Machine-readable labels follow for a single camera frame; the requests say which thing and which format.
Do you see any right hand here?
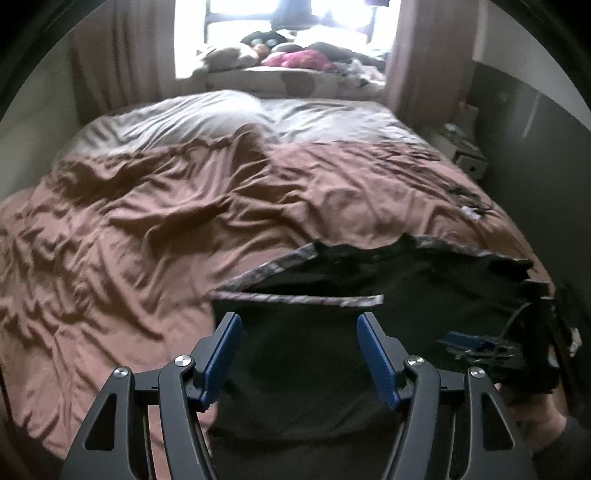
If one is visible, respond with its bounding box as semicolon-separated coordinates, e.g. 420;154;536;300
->
495;383;567;453

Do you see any pink curtain right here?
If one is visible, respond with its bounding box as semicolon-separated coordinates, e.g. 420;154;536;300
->
384;1;479;132

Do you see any pink curtain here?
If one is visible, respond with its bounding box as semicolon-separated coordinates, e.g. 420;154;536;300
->
70;1;176;124
384;1;479;132

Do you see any black garment with patterned trim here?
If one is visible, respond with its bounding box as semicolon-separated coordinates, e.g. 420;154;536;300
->
211;235;558;479

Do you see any pink cloth on sill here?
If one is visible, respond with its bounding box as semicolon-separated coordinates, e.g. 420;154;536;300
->
262;49;334;71

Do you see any white bed sheet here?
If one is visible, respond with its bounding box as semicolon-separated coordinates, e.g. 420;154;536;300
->
61;90;426;156

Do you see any brown bed blanket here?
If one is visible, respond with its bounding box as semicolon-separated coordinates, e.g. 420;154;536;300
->
1;126;534;462

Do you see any pink curtain left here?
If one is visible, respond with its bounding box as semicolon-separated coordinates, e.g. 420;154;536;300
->
70;1;176;124

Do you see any clutter pile on windowsill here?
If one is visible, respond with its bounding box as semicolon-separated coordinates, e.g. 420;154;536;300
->
191;31;386;85

